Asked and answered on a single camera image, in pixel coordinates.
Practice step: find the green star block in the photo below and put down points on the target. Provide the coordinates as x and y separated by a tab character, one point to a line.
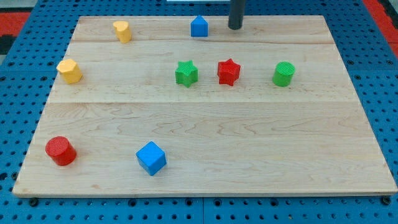
186	73

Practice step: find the red star block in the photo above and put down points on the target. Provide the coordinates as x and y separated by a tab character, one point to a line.
228	72

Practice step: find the blue triangle block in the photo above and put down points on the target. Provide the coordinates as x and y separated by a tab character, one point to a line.
199	27

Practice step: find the light wooden board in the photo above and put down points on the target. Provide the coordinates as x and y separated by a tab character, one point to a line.
252	139

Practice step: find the blue cube block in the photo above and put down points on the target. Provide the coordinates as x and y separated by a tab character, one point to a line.
151	158

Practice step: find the green cylinder block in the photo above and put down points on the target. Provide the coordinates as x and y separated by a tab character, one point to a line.
283	74

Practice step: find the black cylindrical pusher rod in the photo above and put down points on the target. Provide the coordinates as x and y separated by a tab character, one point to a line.
236	14

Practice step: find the yellow heart block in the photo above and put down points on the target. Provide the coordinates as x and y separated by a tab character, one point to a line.
122	31

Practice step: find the yellow hexagon block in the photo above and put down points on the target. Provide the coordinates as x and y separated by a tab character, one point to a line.
69	71

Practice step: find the red cylinder block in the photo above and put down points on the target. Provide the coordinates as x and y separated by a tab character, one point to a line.
60	150

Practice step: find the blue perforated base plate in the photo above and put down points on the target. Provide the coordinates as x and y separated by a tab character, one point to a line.
28	72

